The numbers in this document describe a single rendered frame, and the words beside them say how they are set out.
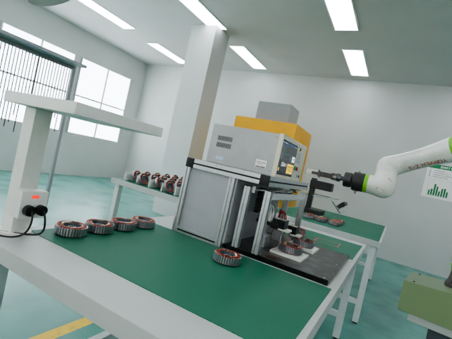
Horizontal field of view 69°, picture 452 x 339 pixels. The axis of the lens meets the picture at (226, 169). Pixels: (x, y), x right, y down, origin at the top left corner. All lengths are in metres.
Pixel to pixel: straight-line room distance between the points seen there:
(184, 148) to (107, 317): 4.82
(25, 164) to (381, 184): 1.46
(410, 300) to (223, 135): 1.06
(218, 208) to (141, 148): 7.89
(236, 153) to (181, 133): 4.03
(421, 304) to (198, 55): 5.11
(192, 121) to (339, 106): 3.16
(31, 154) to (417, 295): 1.41
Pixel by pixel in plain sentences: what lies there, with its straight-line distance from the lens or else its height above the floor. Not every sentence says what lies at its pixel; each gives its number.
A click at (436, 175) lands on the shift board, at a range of 6.91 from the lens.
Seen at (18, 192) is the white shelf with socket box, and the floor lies 0.90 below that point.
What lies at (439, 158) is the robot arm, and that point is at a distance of 1.68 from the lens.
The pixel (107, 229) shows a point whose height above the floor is 0.77.
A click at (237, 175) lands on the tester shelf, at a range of 1.47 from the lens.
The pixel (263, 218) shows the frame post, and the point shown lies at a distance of 1.44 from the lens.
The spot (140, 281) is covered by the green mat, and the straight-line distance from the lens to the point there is 1.01.
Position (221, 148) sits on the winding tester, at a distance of 1.68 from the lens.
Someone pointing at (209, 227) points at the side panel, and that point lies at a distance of 1.55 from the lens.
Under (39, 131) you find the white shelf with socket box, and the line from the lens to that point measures 1.25.
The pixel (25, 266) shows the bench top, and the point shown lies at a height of 0.73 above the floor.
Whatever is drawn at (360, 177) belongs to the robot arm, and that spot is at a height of 1.20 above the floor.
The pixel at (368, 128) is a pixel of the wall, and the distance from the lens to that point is 7.01.
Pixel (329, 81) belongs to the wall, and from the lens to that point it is 7.37.
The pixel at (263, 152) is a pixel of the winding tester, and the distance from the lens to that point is 1.58.
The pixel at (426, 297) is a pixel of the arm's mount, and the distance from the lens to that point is 1.42.
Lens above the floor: 1.14
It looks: 1 degrees down
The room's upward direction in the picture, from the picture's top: 13 degrees clockwise
